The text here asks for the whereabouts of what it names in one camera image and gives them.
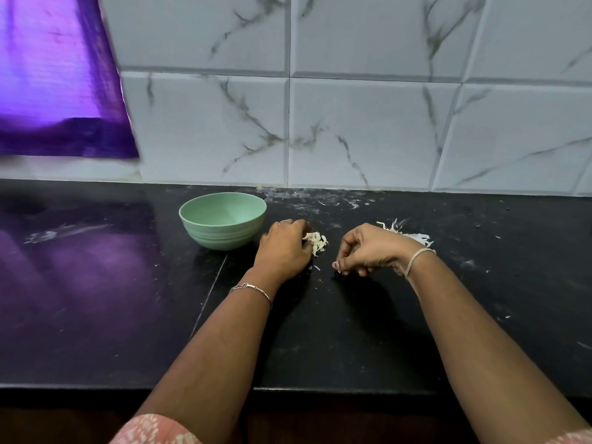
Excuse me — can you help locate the purple cloth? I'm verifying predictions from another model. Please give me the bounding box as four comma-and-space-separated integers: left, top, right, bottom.
0, 0, 140, 160

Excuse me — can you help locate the silver right wrist bracelet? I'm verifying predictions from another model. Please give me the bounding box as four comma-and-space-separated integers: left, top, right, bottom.
403, 247, 438, 278

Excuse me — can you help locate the pink patterned right sleeve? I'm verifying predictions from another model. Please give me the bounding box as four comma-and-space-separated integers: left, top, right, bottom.
546, 428, 592, 444

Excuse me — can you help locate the person's right hand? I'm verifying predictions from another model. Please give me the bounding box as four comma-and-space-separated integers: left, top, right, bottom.
331, 223, 426, 278

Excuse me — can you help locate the pink patterned sleeve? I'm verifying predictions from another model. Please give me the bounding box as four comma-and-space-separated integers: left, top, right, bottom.
546, 428, 592, 444
109, 413, 204, 444

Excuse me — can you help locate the person's left forearm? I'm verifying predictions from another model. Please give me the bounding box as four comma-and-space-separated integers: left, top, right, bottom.
134, 273, 283, 431

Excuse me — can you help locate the person's right forearm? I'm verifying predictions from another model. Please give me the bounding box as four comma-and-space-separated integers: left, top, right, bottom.
407, 252, 592, 444

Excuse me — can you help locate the silver left wrist bracelet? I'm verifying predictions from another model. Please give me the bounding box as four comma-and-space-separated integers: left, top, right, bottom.
229, 282, 275, 305

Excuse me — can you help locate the mint green bowl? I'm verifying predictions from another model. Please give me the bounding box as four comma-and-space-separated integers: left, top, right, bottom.
178, 191, 268, 252

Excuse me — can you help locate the pink patterned left sleeve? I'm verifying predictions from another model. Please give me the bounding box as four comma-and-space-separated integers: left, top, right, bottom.
109, 413, 204, 444

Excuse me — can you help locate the silver wrist bracelet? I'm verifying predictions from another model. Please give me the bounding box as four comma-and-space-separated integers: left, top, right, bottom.
229, 282, 275, 305
403, 247, 438, 278

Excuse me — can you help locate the person's left hand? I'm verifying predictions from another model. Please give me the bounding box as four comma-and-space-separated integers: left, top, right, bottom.
250, 218, 314, 290

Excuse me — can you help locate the pile of white garlic peels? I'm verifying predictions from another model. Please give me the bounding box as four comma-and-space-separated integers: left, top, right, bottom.
374, 217, 435, 249

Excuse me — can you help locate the garlic clove cluster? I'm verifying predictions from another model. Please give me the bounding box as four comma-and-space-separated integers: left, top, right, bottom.
303, 231, 329, 257

